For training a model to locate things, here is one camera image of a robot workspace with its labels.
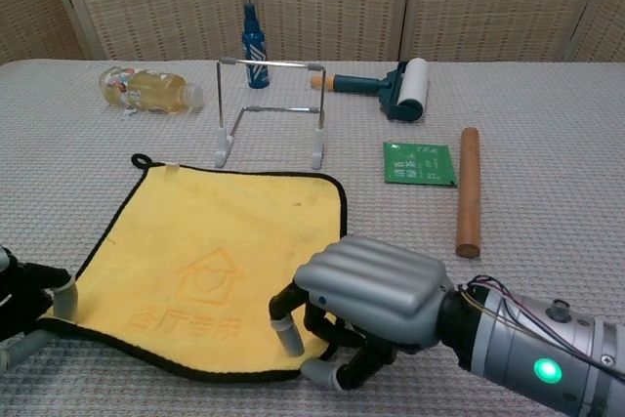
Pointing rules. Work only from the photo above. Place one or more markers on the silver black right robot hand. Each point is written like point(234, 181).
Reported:
point(376, 285)

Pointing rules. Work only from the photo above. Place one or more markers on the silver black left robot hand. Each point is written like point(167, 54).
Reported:
point(24, 290)

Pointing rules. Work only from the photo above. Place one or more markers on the yellow cloth with black back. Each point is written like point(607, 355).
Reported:
point(205, 231)

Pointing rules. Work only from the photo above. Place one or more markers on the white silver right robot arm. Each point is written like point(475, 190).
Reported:
point(527, 348)

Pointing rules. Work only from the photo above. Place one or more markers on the green tea packet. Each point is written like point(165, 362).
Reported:
point(420, 165)

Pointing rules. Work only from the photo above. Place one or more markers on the wooden rolling pin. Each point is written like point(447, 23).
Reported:
point(470, 192)

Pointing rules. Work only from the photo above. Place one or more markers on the teal lint roller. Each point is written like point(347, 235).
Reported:
point(415, 87)

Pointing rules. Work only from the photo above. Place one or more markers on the beige woven tablecloth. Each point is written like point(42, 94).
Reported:
point(537, 143)

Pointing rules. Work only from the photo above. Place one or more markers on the clear plastic tea bottle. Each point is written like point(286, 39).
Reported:
point(151, 90)

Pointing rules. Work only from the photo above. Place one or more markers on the blue spray bottle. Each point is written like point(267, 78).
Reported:
point(255, 60)

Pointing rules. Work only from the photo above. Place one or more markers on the bamboo folding screen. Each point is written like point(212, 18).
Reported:
point(342, 2)

